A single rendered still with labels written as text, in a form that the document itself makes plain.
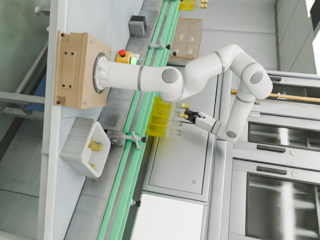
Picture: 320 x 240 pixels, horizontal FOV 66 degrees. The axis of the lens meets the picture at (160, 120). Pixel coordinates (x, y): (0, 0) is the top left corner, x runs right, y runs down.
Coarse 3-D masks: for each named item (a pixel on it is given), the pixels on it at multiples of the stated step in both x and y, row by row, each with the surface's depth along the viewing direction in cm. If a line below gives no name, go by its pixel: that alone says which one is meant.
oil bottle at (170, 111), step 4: (152, 108) 134; (156, 108) 134; (160, 108) 134; (164, 108) 134; (168, 108) 133; (172, 108) 133; (152, 112) 133; (156, 112) 133; (160, 112) 132; (164, 112) 132; (168, 112) 132; (172, 112) 132; (172, 116) 132
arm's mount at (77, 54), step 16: (64, 32) 82; (64, 48) 80; (80, 48) 79; (96, 48) 86; (64, 64) 80; (80, 64) 79; (96, 64) 87; (64, 80) 80; (80, 80) 79; (64, 96) 81; (80, 96) 80; (96, 96) 92
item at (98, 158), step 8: (96, 128) 101; (88, 136) 92; (96, 136) 108; (104, 136) 107; (88, 144) 91; (104, 144) 113; (88, 152) 108; (96, 152) 112; (104, 152) 112; (88, 160) 109; (96, 160) 110; (104, 160) 110; (88, 168) 95; (96, 168) 108; (96, 176) 104
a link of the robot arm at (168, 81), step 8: (144, 72) 87; (152, 72) 87; (160, 72) 86; (168, 72) 86; (176, 72) 86; (144, 80) 87; (152, 80) 86; (160, 80) 86; (168, 80) 85; (176, 80) 85; (144, 88) 89; (152, 88) 88; (160, 88) 86; (168, 88) 86; (176, 88) 86; (160, 96) 96; (168, 96) 91; (176, 96) 93
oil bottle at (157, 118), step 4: (152, 116) 131; (156, 116) 131; (160, 116) 131; (164, 116) 131; (168, 116) 130; (152, 120) 130; (156, 120) 130; (160, 120) 130; (164, 120) 129; (168, 120) 129; (172, 120) 130; (168, 124) 129; (172, 124) 130
